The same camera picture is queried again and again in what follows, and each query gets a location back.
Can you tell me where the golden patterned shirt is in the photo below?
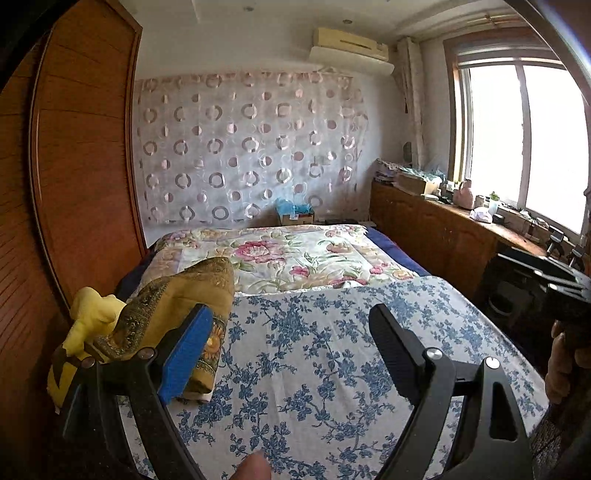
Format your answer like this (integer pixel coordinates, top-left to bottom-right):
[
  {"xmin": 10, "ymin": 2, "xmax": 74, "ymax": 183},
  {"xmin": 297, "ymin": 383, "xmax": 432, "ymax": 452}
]
[{"xmin": 95, "ymin": 257, "xmax": 236, "ymax": 407}]

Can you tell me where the wooden wardrobe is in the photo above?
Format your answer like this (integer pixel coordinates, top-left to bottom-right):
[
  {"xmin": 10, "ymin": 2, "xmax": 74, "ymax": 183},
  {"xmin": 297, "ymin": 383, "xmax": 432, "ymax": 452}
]
[{"xmin": 0, "ymin": 0, "xmax": 148, "ymax": 480}]

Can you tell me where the person's right hand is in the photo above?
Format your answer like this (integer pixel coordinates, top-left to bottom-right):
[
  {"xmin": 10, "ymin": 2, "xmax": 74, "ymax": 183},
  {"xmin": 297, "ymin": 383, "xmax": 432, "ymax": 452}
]
[{"xmin": 545, "ymin": 318, "xmax": 580, "ymax": 407}]

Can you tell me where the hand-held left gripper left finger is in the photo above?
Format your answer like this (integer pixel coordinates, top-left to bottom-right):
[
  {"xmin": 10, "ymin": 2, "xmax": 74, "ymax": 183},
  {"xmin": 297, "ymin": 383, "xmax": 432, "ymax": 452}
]
[{"xmin": 62, "ymin": 303, "xmax": 214, "ymax": 480}]

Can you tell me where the wall air conditioner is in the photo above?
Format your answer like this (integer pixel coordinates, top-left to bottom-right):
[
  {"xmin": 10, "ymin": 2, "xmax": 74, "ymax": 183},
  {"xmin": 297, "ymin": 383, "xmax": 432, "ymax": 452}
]
[{"xmin": 309, "ymin": 28, "xmax": 395, "ymax": 75}]

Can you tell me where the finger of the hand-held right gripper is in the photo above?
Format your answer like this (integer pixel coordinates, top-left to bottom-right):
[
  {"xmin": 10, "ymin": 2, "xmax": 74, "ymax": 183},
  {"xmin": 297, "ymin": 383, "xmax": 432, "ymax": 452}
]
[
  {"xmin": 547, "ymin": 228, "xmax": 586, "ymax": 271},
  {"xmin": 499, "ymin": 247, "xmax": 578, "ymax": 289}
]

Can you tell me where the blue floral bed sheet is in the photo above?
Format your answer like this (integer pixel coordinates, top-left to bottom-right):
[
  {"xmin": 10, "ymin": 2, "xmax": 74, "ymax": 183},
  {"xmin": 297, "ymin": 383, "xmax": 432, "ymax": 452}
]
[{"xmin": 117, "ymin": 274, "xmax": 550, "ymax": 480}]

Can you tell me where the person's dark patterned clothing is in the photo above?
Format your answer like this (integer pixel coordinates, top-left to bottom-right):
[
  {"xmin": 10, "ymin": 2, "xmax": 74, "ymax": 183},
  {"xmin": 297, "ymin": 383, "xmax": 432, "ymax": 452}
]
[{"xmin": 529, "ymin": 401, "xmax": 591, "ymax": 480}]

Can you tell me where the navy bed sheet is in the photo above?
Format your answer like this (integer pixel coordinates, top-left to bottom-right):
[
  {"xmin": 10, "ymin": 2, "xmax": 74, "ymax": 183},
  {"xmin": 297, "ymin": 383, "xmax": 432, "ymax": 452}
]
[{"xmin": 367, "ymin": 226, "xmax": 432, "ymax": 278}]

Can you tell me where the stack of folded cloths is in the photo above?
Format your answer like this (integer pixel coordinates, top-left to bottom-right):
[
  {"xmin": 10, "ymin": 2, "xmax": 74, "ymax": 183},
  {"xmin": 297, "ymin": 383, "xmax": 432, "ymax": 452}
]
[{"xmin": 375, "ymin": 159, "xmax": 402, "ymax": 183}]

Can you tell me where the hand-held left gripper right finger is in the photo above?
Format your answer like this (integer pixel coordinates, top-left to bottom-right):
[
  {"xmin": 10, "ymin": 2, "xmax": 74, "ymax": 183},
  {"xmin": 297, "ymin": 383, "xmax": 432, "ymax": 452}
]
[{"xmin": 369, "ymin": 303, "xmax": 534, "ymax": 480}]

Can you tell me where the yellow plush toy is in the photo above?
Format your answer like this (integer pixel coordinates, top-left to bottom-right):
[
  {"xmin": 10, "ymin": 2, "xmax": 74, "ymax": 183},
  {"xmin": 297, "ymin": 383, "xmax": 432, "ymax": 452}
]
[{"xmin": 46, "ymin": 287, "xmax": 127, "ymax": 411}]

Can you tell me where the wooden cabinet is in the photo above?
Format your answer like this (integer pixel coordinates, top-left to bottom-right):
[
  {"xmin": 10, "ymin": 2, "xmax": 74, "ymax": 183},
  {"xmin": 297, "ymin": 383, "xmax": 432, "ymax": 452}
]
[{"xmin": 369, "ymin": 180, "xmax": 555, "ymax": 305}]

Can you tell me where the floral quilt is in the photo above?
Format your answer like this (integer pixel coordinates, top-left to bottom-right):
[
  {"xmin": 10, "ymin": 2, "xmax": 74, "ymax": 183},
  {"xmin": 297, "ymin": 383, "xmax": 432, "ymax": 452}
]
[{"xmin": 134, "ymin": 224, "xmax": 421, "ymax": 296}]

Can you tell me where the brown cardboard box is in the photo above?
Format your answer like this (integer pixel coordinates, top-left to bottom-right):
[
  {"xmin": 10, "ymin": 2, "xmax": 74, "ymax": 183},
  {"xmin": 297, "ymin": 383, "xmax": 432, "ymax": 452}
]
[{"xmin": 397, "ymin": 172, "xmax": 441, "ymax": 195}]

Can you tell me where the pink jug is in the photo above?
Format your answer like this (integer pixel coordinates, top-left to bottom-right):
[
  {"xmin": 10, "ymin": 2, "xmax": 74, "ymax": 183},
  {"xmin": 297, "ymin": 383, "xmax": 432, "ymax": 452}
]
[{"xmin": 452, "ymin": 179, "xmax": 474, "ymax": 209}]

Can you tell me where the tied pale window curtain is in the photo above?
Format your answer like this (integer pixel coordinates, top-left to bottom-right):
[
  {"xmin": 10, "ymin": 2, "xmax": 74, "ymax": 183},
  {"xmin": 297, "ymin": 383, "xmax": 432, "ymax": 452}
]
[{"xmin": 396, "ymin": 37, "xmax": 426, "ymax": 169}]

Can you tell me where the window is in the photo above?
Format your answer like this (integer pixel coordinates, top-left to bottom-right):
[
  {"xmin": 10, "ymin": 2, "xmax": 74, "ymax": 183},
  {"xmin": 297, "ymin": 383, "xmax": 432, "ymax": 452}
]
[{"xmin": 444, "ymin": 39, "xmax": 591, "ymax": 236}]

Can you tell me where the dark waste bin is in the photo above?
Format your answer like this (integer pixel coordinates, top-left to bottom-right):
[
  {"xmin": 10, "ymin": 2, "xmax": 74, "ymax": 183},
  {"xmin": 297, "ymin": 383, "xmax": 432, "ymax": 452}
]
[{"xmin": 488, "ymin": 288, "xmax": 520, "ymax": 319}]

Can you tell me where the person's left hand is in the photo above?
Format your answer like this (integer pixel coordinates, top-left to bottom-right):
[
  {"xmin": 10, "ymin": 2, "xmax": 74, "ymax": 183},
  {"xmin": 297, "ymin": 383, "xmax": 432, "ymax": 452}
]
[{"xmin": 242, "ymin": 452, "xmax": 271, "ymax": 480}]

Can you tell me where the circle patterned sheer curtain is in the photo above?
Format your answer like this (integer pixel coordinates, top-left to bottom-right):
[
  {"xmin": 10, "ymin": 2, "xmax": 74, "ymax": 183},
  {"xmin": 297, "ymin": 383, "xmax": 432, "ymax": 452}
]
[{"xmin": 134, "ymin": 69, "xmax": 370, "ymax": 227}]

